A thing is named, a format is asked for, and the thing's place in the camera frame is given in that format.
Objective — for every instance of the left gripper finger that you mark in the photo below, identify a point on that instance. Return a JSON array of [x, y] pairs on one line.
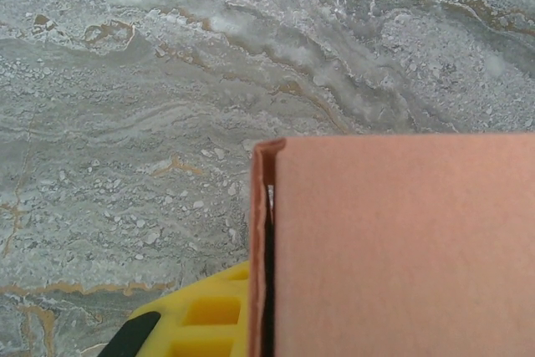
[[167, 332]]

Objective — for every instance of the orange cloth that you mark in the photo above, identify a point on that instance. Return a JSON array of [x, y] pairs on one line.
[[397, 248]]

